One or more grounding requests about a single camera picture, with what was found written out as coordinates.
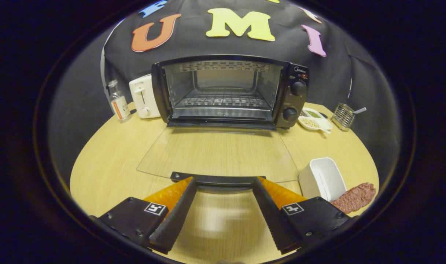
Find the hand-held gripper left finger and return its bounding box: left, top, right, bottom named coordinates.
left=97, top=177, right=198, bottom=254

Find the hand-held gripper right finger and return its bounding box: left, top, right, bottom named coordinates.
left=252, top=177, right=359, bottom=255

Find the brown meat steak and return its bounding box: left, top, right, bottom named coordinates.
left=330, top=183, right=376, bottom=215

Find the black toaster oven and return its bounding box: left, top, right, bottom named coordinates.
left=137, top=54, right=310, bottom=194

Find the white bread toaster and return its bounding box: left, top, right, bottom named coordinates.
left=129, top=74, right=161, bottom=119

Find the white rectangular plastic tray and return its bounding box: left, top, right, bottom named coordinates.
left=298, top=158, right=347, bottom=202

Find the white divided spice plate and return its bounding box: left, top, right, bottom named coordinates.
left=298, top=107, right=333, bottom=134

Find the metal mesh utensil holder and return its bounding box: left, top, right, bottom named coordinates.
left=332, top=102, right=355, bottom=131

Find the clear bottle with orange label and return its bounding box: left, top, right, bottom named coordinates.
left=108, top=80, right=132, bottom=122

